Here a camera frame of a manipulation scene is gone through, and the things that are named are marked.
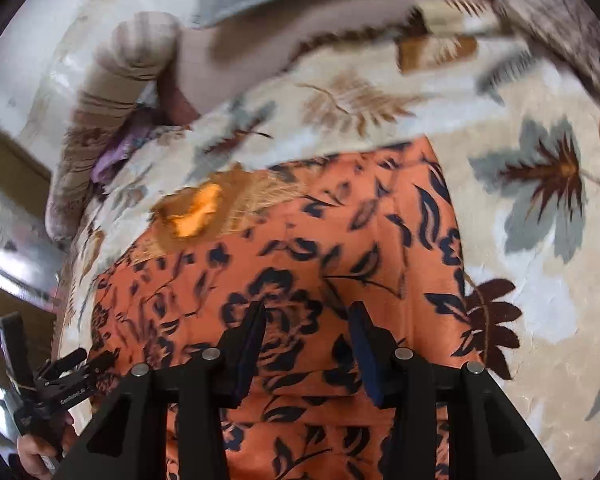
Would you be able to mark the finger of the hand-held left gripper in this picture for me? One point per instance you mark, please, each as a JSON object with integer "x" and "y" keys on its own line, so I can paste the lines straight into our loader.
{"x": 70, "y": 360}
{"x": 102, "y": 360}

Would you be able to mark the checked brown cushion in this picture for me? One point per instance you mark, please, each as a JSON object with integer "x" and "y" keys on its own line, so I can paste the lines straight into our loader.
{"x": 555, "y": 10}

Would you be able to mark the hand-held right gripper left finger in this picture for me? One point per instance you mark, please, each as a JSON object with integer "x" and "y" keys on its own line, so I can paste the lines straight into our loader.
{"x": 249, "y": 355}

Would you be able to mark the orange floral cloth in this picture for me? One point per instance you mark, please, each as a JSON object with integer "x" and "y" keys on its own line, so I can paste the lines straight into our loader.
{"x": 305, "y": 220}

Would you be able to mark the striped bolster pillow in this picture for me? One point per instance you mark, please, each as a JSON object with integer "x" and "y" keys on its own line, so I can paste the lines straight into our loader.
{"x": 105, "y": 110}

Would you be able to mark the person's left hand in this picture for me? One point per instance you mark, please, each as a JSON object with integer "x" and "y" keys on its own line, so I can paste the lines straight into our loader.
{"x": 32, "y": 455}

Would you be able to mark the leaf print blanket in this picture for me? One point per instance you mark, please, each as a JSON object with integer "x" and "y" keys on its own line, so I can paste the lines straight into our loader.
{"x": 530, "y": 310}

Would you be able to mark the purple cloth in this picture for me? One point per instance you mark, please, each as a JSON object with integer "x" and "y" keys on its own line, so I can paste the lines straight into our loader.
{"x": 112, "y": 152}

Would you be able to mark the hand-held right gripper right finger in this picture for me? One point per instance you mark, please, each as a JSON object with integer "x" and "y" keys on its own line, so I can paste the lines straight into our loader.
{"x": 369, "y": 365}

